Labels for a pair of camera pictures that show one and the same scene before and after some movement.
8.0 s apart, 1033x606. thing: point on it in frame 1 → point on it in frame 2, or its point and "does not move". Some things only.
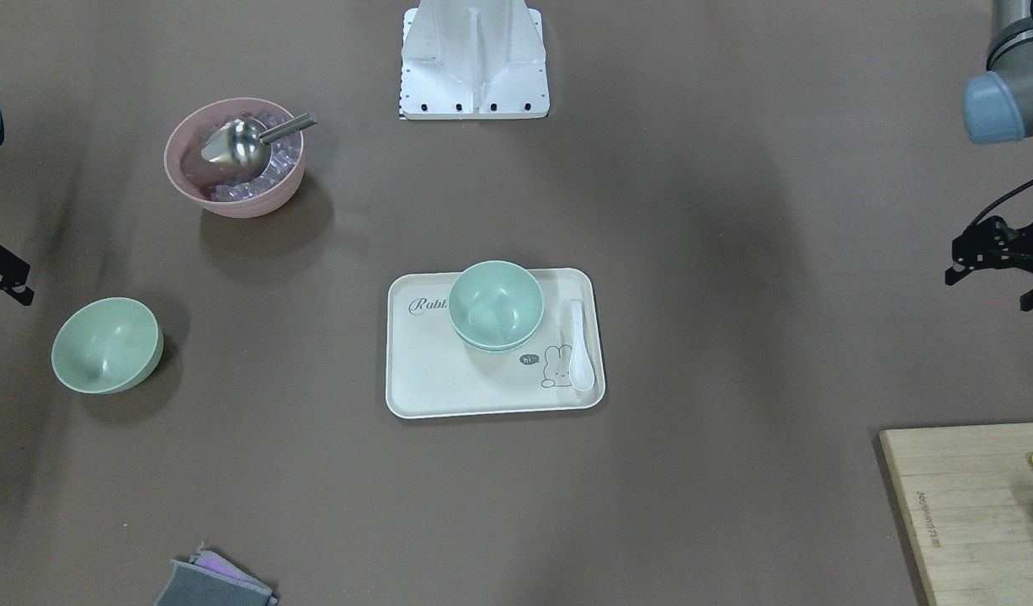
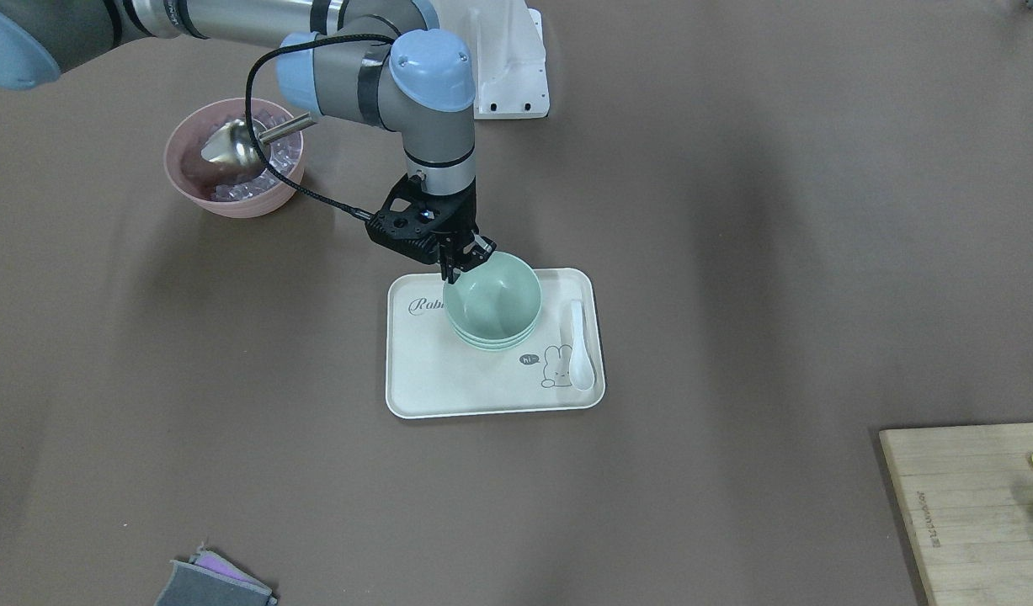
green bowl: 109,345 → 498,299
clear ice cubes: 285,151 does not move
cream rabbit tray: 431,372 does not move
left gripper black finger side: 22,293 → 452,257
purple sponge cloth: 210,559 does not move
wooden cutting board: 981,514 does not move
